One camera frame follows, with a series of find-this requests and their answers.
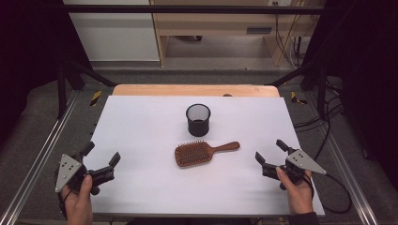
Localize black curtain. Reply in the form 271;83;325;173
301;0;398;191
0;0;93;151

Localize white cabinet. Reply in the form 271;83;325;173
62;0;161;63

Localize person's left hand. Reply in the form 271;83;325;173
60;175;95;225

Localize black floor cables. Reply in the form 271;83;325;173
293;79;345;162

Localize hanging cable bundle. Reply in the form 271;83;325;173
273;0;303;69

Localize black mesh cup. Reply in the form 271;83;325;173
185;103;212;138

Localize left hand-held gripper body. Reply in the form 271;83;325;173
54;152;115;196

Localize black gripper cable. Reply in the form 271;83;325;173
55;186;73;219
313;172;353;216

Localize black frame strut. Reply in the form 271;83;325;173
265;60;330;120
56;59;117;120

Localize black horizontal frame bar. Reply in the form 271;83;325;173
62;4;327;15

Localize aluminium rail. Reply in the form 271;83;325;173
304;93;380;225
0;90;80;225

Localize wooden paddle hairbrush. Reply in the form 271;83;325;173
174;140;241;168

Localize person's right hand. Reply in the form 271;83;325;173
276;167;314;217

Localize yellow black tape strip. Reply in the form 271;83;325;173
89;90;103;107
290;91;308;106

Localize white table sheet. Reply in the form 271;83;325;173
83;95;326;218

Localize wooden cabinet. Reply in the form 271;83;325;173
149;0;317;68

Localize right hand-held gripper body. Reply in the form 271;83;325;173
262;149;328;190

